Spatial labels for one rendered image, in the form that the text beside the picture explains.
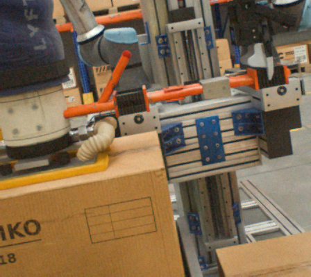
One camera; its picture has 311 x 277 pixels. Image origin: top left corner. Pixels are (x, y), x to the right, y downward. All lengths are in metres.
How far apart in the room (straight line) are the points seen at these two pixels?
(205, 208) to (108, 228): 0.92
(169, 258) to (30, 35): 0.60
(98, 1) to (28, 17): 7.24
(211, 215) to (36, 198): 1.05
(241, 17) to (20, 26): 0.53
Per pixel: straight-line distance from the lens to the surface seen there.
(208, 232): 2.01
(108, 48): 1.74
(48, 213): 1.10
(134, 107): 1.18
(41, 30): 1.18
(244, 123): 1.76
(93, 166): 1.12
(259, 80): 1.23
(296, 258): 1.47
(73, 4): 1.80
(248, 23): 1.21
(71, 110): 1.21
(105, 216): 1.09
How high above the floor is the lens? 1.24
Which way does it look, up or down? 10 degrees down
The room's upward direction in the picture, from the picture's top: 10 degrees counter-clockwise
